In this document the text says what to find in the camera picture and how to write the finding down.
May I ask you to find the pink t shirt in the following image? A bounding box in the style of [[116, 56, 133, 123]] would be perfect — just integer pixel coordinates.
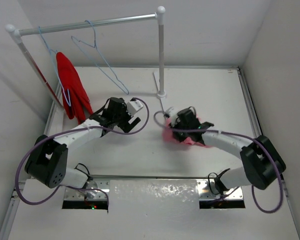
[[161, 117, 212, 148]]

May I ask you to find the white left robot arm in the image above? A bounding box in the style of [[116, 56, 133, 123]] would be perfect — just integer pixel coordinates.
[[24, 97, 144, 189]]

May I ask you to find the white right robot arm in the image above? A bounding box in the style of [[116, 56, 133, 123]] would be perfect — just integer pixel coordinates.
[[166, 107, 287, 194]]

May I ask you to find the red t shirt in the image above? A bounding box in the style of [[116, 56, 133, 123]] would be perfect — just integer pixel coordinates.
[[56, 52, 93, 124]]

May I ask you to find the light blue hanger with shirt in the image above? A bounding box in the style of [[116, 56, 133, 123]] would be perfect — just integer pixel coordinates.
[[37, 26, 72, 107]]

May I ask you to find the white clothes rack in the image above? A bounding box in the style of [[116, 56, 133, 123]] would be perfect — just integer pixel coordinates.
[[4, 6, 167, 123]]

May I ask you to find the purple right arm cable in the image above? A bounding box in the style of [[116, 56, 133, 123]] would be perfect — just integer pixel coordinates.
[[153, 111, 284, 214]]

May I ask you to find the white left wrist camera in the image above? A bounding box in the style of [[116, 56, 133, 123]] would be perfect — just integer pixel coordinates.
[[126, 98, 144, 117]]

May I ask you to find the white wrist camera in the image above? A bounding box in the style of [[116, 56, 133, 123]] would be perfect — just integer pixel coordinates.
[[126, 98, 144, 117], [165, 106, 179, 125]]

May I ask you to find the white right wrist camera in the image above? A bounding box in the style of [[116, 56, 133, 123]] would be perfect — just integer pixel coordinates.
[[165, 106, 179, 125]]

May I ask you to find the black left base cable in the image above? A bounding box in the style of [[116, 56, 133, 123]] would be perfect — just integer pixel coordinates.
[[75, 162, 94, 186]]

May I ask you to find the black base cable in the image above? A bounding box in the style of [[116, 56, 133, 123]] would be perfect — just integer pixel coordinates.
[[207, 167, 231, 201], [75, 162, 94, 186]]

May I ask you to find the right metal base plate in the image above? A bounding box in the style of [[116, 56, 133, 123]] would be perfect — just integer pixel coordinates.
[[196, 178, 244, 201]]

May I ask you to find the metal base plate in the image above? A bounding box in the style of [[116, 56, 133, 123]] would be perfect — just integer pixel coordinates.
[[64, 179, 110, 202], [196, 178, 244, 201]]

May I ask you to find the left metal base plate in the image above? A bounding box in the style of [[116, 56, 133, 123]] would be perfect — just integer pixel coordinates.
[[64, 179, 110, 202]]

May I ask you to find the black right base cable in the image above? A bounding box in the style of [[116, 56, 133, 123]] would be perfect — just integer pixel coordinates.
[[207, 167, 231, 201]]

